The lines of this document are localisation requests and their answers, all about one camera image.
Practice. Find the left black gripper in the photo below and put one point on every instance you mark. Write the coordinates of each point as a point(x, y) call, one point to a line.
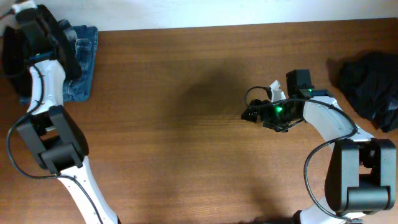
point(51, 30)

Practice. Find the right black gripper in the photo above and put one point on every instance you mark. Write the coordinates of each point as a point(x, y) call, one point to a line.
point(266, 116)

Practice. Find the black jeans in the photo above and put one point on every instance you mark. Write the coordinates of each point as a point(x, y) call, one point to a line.
point(15, 50)

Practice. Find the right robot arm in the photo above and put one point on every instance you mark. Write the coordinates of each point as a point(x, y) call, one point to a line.
point(361, 177)

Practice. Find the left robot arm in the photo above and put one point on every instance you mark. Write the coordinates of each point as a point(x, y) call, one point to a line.
point(55, 141)

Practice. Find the dark navy crumpled garment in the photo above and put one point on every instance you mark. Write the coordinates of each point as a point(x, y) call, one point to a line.
point(370, 86)

